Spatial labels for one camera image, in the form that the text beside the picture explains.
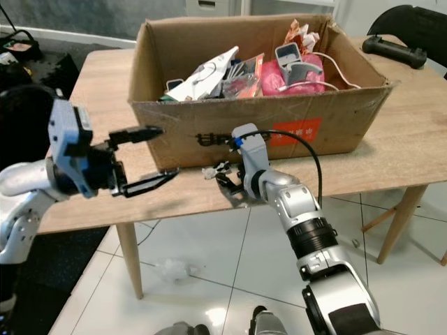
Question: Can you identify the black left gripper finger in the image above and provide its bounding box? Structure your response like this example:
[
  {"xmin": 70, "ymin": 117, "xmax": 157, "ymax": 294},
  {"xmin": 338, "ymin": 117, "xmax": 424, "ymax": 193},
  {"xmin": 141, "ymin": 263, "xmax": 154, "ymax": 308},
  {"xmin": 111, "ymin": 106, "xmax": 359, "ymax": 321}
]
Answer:
[
  {"xmin": 108, "ymin": 126, "xmax": 165, "ymax": 149},
  {"xmin": 120, "ymin": 170, "xmax": 180, "ymax": 200}
]

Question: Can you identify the small white paper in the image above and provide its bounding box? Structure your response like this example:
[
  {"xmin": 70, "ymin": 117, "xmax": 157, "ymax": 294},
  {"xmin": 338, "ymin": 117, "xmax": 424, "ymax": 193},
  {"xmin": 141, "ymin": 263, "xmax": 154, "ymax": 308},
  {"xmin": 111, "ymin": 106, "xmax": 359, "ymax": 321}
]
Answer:
[{"xmin": 201, "ymin": 164, "xmax": 226, "ymax": 179}]

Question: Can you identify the brown cardboard rubbish box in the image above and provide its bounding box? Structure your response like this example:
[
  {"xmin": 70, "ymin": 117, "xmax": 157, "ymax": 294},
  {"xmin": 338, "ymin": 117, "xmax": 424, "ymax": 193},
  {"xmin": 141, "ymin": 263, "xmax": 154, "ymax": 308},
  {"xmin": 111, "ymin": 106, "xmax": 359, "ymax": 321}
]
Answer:
[{"xmin": 127, "ymin": 14, "xmax": 393, "ymax": 172}]

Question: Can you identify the light wooden table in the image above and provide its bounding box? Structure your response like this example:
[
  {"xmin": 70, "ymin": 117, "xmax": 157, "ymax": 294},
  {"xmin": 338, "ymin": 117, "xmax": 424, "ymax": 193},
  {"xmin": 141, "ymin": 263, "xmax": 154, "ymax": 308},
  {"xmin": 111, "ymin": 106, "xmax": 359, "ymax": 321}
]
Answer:
[{"xmin": 35, "ymin": 33, "xmax": 447, "ymax": 301}]

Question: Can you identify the white pointed packet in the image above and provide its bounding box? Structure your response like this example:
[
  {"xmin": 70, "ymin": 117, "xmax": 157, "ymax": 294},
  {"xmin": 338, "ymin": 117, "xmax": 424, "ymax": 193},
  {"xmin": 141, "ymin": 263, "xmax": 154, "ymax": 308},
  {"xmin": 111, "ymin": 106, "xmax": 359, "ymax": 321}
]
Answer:
[{"xmin": 166, "ymin": 46, "xmax": 240, "ymax": 103}]

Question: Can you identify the pink plastic bag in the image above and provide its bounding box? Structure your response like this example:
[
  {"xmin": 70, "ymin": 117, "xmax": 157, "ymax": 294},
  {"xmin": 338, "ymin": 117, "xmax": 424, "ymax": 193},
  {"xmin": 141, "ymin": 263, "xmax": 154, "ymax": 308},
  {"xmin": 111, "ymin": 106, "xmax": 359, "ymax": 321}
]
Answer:
[{"xmin": 260, "ymin": 52, "xmax": 325, "ymax": 97}]

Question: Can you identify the clear plastic scrap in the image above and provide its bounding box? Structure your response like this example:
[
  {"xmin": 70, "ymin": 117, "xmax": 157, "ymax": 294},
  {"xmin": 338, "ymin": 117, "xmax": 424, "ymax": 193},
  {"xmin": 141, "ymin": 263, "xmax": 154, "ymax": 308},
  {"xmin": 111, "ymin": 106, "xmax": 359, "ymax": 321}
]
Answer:
[{"xmin": 155, "ymin": 258, "xmax": 193, "ymax": 282}]

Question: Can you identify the grey plastic device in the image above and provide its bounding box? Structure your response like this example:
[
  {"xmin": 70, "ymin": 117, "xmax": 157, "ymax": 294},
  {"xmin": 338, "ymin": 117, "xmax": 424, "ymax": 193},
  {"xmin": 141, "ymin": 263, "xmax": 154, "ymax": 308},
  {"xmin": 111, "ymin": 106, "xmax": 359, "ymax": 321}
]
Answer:
[{"xmin": 274, "ymin": 42, "xmax": 322, "ymax": 84}]

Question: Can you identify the black foam mat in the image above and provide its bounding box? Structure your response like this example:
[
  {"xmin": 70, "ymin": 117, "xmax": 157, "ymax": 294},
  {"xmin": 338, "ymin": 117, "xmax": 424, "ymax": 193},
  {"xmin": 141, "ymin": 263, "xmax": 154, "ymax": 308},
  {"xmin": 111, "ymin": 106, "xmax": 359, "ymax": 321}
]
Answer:
[{"xmin": 0, "ymin": 50, "xmax": 82, "ymax": 91}]

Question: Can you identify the orange white snack wrapper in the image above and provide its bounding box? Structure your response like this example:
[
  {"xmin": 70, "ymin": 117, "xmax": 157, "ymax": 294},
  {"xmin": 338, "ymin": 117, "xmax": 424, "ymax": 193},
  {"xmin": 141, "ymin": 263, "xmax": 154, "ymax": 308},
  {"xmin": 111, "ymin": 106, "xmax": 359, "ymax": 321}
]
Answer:
[{"xmin": 283, "ymin": 19, "xmax": 322, "ymax": 53}]

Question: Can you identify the grey robot right foot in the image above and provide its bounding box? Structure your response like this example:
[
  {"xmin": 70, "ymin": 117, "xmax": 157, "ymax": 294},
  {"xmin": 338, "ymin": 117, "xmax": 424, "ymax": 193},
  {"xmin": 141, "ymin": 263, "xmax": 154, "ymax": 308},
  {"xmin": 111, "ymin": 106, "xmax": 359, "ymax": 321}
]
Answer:
[{"xmin": 251, "ymin": 305, "xmax": 294, "ymax": 335}]

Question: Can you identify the grey robot foot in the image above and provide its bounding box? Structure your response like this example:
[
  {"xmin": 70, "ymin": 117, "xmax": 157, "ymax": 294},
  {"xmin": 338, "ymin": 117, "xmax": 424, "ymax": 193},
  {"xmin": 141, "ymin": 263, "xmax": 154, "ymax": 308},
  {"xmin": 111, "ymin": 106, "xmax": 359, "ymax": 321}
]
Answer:
[
  {"xmin": 171, "ymin": 321, "xmax": 214, "ymax": 335},
  {"xmin": 251, "ymin": 305, "xmax": 294, "ymax": 335}
]

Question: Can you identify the grey robot left foot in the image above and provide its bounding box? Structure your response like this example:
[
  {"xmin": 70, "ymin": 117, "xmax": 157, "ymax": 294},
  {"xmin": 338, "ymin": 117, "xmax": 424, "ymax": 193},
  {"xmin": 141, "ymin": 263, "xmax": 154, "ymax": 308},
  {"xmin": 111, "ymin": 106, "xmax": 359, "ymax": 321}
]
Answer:
[{"xmin": 171, "ymin": 321, "xmax": 214, "ymax": 335}]

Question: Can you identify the black game controller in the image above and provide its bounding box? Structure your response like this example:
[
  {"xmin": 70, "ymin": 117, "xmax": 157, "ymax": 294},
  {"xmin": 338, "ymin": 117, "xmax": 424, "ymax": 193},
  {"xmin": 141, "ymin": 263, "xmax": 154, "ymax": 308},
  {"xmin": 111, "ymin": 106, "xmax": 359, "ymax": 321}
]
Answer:
[{"xmin": 362, "ymin": 35, "xmax": 428, "ymax": 69}]

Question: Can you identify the black chair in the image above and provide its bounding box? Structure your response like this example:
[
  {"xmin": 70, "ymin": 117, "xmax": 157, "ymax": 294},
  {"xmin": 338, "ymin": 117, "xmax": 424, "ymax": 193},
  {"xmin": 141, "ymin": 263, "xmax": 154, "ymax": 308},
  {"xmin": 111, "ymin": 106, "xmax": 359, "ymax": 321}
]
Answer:
[{"xmin": 367, "ymin": 5, "xmax": 447, "ymax": 70}]

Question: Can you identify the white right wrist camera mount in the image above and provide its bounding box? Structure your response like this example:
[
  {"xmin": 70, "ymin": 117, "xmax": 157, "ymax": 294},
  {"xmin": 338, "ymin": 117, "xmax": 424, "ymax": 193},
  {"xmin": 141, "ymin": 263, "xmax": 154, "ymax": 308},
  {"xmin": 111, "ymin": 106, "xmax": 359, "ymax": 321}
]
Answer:
[{"xmin": 232, "ymin": 124, "xmax": 270, "ymax": 193}]

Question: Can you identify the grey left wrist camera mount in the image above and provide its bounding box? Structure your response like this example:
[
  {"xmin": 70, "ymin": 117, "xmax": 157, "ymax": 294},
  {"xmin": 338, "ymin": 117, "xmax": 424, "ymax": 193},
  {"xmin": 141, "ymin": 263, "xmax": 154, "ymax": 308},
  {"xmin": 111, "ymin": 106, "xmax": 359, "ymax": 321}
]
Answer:
[{"xmin": 47, "ymin": 99, "xmax": 95, "ymax": 198}]

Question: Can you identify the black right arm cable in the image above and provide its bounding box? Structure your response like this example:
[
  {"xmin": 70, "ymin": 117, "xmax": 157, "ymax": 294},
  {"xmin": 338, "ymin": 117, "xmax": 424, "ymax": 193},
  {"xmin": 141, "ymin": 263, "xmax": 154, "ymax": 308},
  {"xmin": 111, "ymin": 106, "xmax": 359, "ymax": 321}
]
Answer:
[{"xmin": 244, "ymin": 129, "xmax": 324, "ymax": 207}]

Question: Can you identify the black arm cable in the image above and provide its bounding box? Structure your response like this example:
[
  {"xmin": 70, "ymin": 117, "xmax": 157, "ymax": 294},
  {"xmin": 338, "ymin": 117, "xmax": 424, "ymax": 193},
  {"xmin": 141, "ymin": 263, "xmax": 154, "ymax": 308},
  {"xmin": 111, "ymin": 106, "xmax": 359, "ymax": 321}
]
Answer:
[
  {"xmin": 0, "ymin": 84, "xmax": 58, "ymax": 172},
  {"xmin": 244, "ymin": 129, "xmax": 324, "ymax": 207}
]

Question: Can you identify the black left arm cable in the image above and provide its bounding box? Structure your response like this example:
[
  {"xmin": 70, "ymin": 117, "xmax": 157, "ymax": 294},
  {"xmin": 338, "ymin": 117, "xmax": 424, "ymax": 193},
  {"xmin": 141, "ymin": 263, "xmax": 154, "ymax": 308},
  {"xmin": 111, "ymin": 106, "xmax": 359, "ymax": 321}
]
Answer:
[{"xmin": 0, "ymin": 84, "xmax": 58, "ymax": 172}]

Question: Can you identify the black device with cables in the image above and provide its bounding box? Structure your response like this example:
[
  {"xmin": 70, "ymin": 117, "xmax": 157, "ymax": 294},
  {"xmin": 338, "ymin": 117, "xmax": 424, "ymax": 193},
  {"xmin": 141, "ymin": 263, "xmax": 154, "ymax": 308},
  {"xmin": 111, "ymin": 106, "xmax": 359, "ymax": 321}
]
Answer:
[{"xmin": 0, "ymin": 27, "xmax": 43, "ymax": 62}]

